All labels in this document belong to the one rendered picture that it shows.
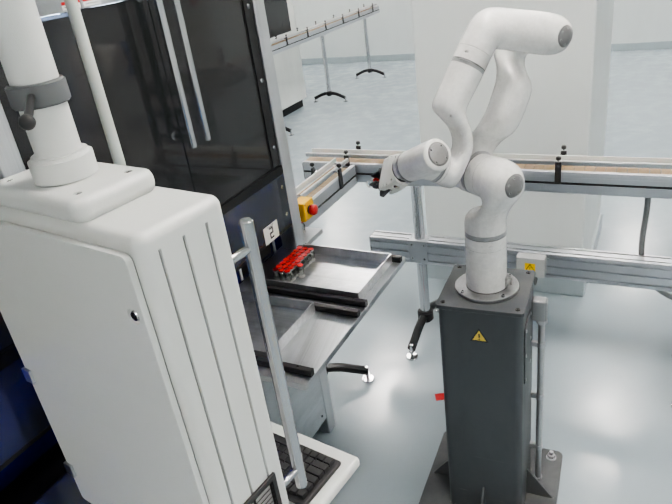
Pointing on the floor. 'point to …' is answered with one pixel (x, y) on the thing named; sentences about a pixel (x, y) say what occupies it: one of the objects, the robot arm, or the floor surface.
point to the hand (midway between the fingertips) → (377, 180)
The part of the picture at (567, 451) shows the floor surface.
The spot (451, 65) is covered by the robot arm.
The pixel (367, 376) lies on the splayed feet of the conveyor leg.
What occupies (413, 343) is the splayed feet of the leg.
